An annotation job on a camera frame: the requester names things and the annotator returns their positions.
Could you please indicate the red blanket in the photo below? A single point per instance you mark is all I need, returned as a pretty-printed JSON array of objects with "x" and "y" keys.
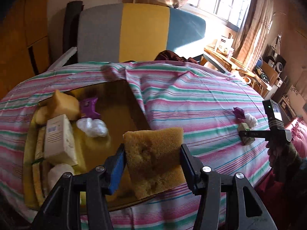
[{"x": 283, "y": 190}]

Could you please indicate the wooden wardrobe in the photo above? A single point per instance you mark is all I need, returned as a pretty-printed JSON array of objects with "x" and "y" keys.
[{"x": 24, "y": 43}]

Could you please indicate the purple snack wrapper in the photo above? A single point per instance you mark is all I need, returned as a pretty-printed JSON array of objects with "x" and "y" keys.
[{"x": 87, "y": 108}]

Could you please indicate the white gauze roll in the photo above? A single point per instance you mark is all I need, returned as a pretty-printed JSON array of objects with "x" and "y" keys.
[{"x": 56, "y": 172}]

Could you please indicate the large yellow-brown sponge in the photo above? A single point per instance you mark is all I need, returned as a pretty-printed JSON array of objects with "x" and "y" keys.
[{"x": 61, "y": 103}]

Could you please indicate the pale yellow sponge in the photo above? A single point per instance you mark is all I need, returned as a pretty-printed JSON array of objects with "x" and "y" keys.
[{"x": 42, "y": 116}]

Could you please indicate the white plastic bag ball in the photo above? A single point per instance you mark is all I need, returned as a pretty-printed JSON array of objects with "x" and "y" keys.
[{"x": 92, "y": 127}]

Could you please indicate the person's right hand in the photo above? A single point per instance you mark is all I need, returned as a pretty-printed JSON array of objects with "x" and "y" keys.
[{"x": 274, "y": 151}]

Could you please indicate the dark red cloth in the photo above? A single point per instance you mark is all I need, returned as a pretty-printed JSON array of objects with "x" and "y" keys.
[{"x": 171, "y": 56}]

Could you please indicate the white cardboard box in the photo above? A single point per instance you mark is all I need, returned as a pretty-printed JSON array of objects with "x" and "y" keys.
[{"x": 59, "y": 144}]

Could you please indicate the small green box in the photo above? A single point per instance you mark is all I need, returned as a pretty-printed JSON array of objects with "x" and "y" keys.
[{"x": 245, "y": 137}]

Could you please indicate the green-edged snack packet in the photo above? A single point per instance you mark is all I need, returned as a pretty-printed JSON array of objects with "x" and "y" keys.
[
  {"x": 39, "y": 150},
  {"x": 40, "y": 169}
]

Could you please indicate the brown porous sponge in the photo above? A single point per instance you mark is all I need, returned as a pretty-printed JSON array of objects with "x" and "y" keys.
[{"x": 153, "y": 160}]

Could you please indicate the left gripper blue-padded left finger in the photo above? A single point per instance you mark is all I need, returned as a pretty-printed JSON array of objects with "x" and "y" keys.
[{"x": 115, "y": 168}]

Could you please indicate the wooden desk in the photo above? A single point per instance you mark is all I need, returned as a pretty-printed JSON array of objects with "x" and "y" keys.
[{"x": 216, "y": 60}]

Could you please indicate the striped pink green bedsheet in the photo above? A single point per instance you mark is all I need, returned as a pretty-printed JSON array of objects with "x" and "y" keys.
[{"x": 169, "y": 93}]

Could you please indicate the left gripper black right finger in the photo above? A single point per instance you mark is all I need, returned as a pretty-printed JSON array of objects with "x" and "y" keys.
[{"x": 191, "y": 167}]

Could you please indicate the cardboard box on desk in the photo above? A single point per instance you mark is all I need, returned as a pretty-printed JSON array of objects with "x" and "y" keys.
[{"x": 270, "y": 72}]

